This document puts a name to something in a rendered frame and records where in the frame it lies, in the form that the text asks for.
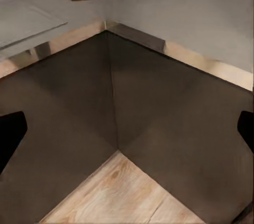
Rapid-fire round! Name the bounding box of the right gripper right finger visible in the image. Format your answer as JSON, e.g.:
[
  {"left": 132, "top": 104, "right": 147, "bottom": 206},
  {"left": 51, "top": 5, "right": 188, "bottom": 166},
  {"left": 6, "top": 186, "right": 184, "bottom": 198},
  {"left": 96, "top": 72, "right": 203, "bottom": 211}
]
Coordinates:
[{"left": 237, "top": 110, "right": 254, "bottom": 153}]

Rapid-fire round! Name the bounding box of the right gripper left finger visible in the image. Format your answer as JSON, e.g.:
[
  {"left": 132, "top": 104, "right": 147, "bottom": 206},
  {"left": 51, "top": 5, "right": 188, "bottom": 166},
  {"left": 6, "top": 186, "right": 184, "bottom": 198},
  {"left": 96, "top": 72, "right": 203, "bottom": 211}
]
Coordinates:
[{"left": 0, "top": 111, "right": 28, "bottom": 174}]

